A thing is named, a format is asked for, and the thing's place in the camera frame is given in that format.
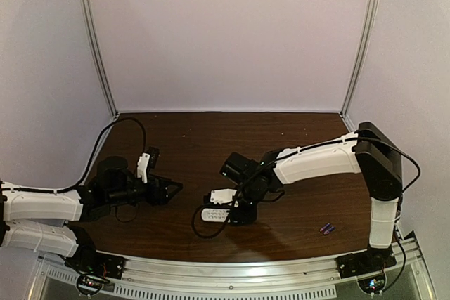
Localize white remote control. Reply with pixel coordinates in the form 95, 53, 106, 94
200, 207, 230, 223

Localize right circuit board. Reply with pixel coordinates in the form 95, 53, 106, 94
356, 272, 387, 296

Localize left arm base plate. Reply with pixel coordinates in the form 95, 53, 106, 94
64, 247, 126, 280

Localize circuit board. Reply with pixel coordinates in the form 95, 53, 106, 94
356, 272, 387, 296
75, 273, 110, 296

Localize left aluminium frame post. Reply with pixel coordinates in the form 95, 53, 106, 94
80, 0, 119, 117

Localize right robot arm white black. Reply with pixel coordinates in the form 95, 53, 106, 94
210, 122, 403, 273

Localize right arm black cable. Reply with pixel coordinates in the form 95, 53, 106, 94
191, 131, 421, 282

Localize front aluminium rail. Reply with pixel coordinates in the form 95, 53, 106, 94
25, 238, 437, 299

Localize aluminium frame post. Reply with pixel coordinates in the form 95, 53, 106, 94
340, 0, 380, 119
80, 0, 119, 117

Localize blue battery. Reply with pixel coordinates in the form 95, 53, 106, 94
323, 226, 335, 235
319, 223, 331, 233

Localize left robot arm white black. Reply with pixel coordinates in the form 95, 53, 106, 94
1, 152, 183, 275

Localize right aluminium frame post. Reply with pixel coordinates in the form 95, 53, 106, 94
340, 0, 380, 119

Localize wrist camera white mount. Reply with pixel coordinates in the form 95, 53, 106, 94
203, 188, 237, 205
136, 147, 160, 184

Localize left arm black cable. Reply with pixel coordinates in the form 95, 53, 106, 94
0, 117, 148, 195

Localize blue battery upper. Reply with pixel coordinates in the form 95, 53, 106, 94
319, 223, 331, 233

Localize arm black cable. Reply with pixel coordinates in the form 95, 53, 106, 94
0, 117, 148, 195
191, 131, 421, 282

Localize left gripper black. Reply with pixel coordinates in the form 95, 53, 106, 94
106, 174, 181, 209

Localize blue battery lower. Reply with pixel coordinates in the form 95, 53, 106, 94
323, 226, 335, 235

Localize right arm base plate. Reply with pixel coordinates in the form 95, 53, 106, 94
336, 248, 397, 279

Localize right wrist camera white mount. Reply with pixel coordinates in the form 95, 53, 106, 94
203, 188, 237, 205

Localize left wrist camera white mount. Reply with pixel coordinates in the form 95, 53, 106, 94
136, 147, 160, 184

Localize left circuit board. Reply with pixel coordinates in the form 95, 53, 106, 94
75, 273, 110, 296

